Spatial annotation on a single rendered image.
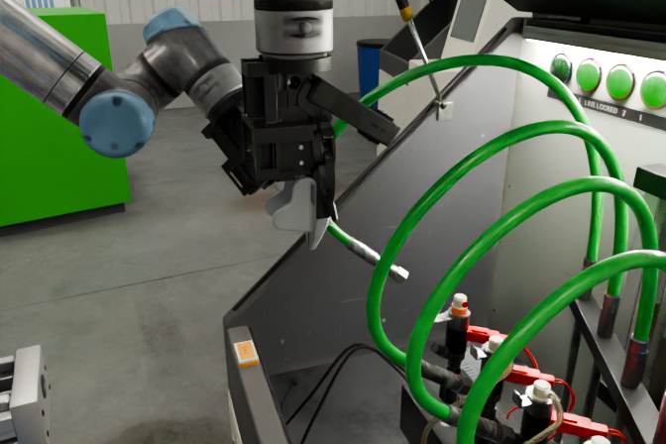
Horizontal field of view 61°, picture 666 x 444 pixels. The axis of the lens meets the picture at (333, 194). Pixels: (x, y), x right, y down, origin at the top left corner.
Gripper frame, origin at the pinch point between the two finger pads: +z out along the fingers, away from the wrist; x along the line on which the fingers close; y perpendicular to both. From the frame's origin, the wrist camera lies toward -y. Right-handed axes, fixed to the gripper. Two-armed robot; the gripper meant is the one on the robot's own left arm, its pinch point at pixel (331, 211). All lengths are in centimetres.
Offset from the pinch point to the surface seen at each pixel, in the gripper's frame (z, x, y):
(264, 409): 15.9, 2.8, 25.0
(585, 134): 10.6, 9.0, -29.6
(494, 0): -50, -279, -63
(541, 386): 27.8, 14.0, -10.9
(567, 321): 37.9, -26.4, -11.9
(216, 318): -3, -159, 132
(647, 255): 19.0, 24.6, -26.1
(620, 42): 6.1, -11.6, -41.8
